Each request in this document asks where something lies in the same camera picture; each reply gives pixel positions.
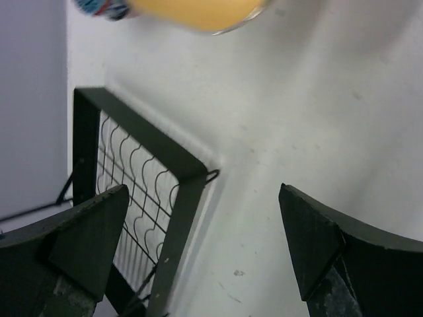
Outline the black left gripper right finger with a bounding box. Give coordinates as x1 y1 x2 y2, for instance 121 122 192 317
278 184 422 316

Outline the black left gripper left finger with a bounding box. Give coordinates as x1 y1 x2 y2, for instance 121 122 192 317
1 185 129 316

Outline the yellow plastic plate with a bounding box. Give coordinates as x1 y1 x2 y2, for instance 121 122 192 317
128 0 270 33

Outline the blue triangle pattern bowl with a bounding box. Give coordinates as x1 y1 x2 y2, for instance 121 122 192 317
72 0 131 21

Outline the black wire dish rack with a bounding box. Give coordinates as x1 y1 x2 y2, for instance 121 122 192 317
1 87 219 316

